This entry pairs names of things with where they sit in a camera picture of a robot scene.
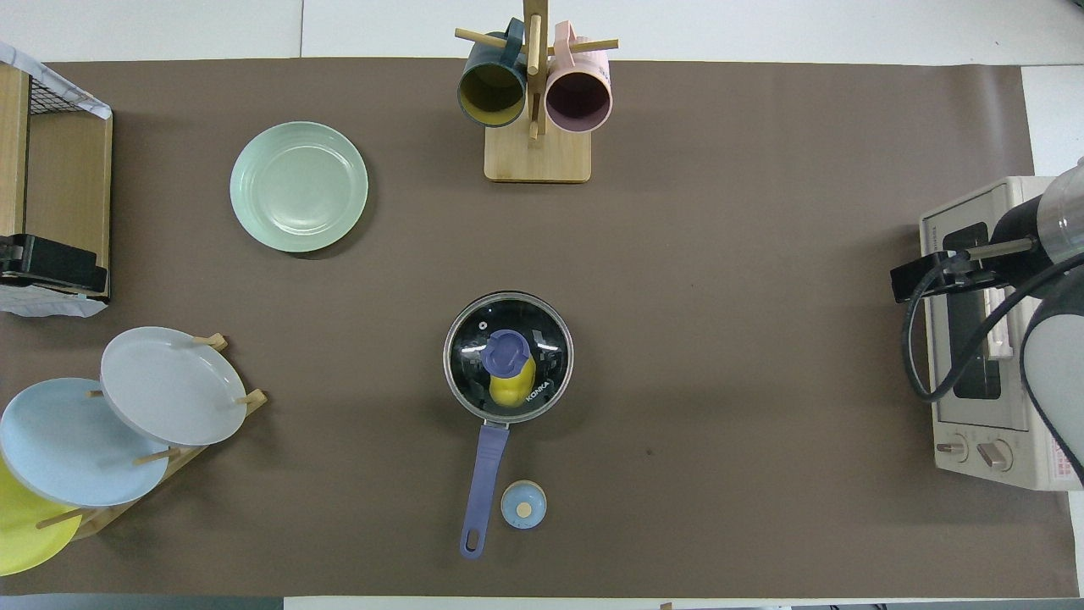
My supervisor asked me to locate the small blue wooden-knob bell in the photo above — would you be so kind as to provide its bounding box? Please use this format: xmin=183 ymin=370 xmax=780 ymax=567
xmin=500 ymin=480 xmax=548 ymax=530

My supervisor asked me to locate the yellow plate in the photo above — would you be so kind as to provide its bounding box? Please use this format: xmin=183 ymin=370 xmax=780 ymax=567
xmin=0 ymin=457 xmax=84 ymax=577

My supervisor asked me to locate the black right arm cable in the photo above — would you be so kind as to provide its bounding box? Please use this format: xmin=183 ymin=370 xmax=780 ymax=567
xmin=902 ymin=246 xmax=1084 ymax=403

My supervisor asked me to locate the black wire basket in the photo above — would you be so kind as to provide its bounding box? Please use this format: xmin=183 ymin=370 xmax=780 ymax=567
xmin=30 ymin=72 xmax=113 ymax=117

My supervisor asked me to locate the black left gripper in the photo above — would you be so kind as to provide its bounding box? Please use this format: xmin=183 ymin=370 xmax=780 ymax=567
xmin=0 ymin=235 xmax=109 ymax=296

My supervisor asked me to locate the yellow potato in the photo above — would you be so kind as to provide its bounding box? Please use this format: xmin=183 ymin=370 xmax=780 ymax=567
xmin=489 ymin=356 xmax=536 ymax=409

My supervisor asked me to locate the white checked paper sheet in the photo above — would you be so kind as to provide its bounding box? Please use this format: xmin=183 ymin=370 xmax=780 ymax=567
xmin=0 ymin=41 xmax=113 ymax=119
xmin=0 ymin=286 xmax=109 ymax=319

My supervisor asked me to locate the wooden mug tree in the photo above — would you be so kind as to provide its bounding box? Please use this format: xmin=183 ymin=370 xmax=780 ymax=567
xmin=455 ymin=0 xmax=619 ymax=184

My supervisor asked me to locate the pink ribbed mug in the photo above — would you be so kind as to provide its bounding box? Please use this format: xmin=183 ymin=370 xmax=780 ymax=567
xmin=545 ymin=21 xmax=613 ymax=134

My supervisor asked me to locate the narrow wooden shelf board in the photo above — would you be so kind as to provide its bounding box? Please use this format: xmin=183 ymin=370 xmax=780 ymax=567
xmin=0 ymin=64 xmax=33 ymax=242

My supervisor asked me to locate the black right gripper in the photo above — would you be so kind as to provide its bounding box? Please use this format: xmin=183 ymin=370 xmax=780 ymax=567
xmin=889 ymin=197 xmax=1051 ymax=303

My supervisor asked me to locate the cream toaster oven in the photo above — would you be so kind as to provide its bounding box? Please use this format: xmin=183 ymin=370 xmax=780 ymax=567
xmin=919 ymin=175 xmax=1084 ymax=492

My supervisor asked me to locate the glass lid with blue knob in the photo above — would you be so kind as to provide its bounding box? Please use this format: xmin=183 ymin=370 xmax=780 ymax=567
xmin=444 ymin=292 xmax=574 ymax=423

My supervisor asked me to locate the dark teal mug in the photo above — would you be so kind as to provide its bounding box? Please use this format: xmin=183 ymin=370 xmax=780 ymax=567
xmin=457 ymin=19 xmax=530 ymax=129

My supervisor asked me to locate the light blue plate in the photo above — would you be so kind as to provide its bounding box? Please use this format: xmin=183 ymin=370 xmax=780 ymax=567
xmin=0 ymin=377 xmax=170 ymax=509

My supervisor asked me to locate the dark blue saucepan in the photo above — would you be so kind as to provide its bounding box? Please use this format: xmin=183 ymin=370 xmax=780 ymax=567
xmin=442 ymin=291 xmax=575 ymax=560

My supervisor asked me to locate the grey plate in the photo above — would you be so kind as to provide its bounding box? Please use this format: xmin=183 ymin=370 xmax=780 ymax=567
xmin=100 ymin=326 xmax=248 ymax=447

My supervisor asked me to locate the wooden plate rack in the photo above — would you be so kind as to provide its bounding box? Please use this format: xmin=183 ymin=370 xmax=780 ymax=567
xmin=34 ymin=332 xmax=268 ymax=543

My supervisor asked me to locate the brown table mat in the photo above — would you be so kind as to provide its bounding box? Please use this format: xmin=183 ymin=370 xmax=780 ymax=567
xmin=0 ymin=58 xmax=1082 ymax=598

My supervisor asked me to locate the light green plate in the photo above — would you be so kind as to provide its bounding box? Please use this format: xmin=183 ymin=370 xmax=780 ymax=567
xmin=230 ymin=121 xmax=370 ymax=254

